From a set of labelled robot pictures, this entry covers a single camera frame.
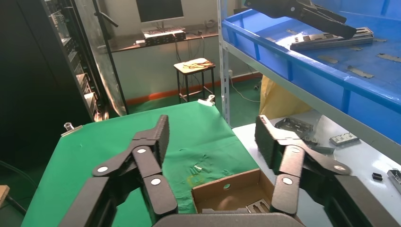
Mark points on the small black plastic piece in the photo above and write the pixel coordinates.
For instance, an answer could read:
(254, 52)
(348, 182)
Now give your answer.
(377, 176)

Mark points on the black keyboard device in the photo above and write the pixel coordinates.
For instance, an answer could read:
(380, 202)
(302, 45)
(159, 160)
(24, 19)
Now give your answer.
(163, 37)

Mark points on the grey stamped metal plate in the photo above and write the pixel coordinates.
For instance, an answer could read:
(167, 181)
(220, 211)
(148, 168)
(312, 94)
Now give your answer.
(294, 125)

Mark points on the grey u-shaped metal bracket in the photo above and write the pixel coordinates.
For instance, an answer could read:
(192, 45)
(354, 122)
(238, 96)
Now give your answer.
(322, 149)

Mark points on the black computer monitor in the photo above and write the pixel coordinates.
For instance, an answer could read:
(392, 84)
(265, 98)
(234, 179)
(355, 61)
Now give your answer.
(159, 9)

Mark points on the black server rack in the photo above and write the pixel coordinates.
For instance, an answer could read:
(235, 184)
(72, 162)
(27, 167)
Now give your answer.
(75, 62)

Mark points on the white wall outlet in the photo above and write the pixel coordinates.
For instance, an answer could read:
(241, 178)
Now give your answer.
(230, 74)

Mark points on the white metal shelf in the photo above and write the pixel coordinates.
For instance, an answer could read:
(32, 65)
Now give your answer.
(344, 125)

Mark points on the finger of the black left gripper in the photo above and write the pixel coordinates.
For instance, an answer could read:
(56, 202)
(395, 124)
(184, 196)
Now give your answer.
(325, 12)
(282, 9)

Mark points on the black stool wooden seat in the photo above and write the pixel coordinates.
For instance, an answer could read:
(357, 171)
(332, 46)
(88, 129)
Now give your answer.
(194, 65)

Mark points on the silver computer io shield plate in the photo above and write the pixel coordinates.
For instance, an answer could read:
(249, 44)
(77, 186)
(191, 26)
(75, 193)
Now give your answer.
(332, 44)
(266, 205)
(318, 37)

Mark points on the white perforated shelf post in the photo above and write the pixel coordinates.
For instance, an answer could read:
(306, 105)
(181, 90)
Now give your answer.
(224, 62)

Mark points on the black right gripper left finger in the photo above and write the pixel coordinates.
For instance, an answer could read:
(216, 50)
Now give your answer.
(147, 163)

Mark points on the silver binder clip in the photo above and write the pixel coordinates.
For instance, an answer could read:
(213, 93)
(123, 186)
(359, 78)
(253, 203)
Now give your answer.
(208, 101)
(70, 129)

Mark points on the blue plastic tray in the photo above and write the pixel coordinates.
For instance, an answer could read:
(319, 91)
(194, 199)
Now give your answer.
(313, 72)

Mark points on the black tripod stand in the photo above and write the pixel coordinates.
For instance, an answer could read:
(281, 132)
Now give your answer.
(109, 53)

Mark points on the small wooden block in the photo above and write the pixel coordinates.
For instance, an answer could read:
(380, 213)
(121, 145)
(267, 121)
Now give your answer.
(3, 195)

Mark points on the small silver connector shield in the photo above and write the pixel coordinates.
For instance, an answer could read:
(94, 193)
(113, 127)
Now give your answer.
(344, 138)

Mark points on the yellow plastic bag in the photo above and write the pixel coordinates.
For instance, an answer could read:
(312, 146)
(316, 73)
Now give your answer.
(278, 100)

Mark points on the brown tape piece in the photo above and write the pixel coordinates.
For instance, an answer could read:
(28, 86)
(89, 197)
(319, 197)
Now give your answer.
(388, 57)
(380, 40)
(355, 48)
(360, 72)
(327, 59)
(291, 31)
(269, 39)

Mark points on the shallow brown cardboard box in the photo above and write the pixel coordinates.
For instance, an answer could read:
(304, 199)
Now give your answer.
(241, 180)

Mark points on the dark wooden desk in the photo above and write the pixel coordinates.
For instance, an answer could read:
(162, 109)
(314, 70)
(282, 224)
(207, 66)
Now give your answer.
(125, 44)

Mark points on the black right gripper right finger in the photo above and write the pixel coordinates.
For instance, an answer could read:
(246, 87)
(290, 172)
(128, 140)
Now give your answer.
(291, 163)

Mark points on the narrow grey metal bracket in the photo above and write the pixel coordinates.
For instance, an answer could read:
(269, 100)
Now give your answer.
(395, 180)

